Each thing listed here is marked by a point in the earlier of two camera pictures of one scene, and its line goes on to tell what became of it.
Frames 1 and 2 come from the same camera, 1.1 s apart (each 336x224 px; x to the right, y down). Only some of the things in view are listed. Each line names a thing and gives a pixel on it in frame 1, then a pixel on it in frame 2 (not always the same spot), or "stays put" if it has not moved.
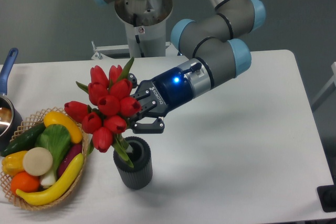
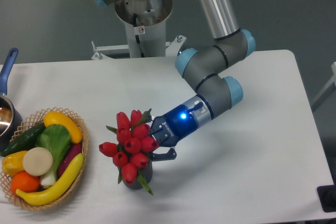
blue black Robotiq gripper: x=160 y=95 -> x=171 y=128
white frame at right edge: x=329 y=89 stays put
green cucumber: x=26 y=141 stays put
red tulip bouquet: x=109 y=104 -> x=134 y=146
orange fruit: x=24 y=181 stays put
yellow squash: x=53 y=117 stays put
